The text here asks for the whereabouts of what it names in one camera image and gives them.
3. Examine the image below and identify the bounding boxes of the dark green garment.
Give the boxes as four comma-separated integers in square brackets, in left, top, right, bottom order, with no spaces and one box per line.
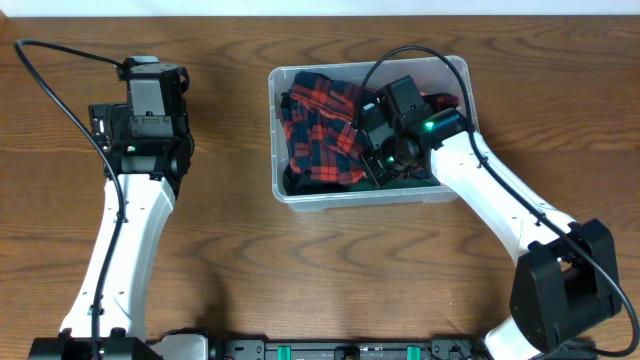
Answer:
[346,176,441,192]

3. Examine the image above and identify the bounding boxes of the red plaid flannel shirt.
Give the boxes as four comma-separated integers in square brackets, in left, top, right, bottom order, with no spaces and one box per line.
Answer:
[280,71,468,188]

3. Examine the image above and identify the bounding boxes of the clear plastic storage container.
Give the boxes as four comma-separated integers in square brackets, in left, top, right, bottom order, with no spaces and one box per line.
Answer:
[268,57,463,211]

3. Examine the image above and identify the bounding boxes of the black trousers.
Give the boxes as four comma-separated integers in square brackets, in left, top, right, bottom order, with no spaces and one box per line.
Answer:
[280,92,351,196]

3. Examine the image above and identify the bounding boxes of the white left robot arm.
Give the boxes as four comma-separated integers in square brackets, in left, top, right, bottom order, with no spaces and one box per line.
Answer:
[29,103,210,359]

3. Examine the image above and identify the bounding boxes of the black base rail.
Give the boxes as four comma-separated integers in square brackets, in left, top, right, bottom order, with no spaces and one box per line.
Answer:
[208,338,492,360]

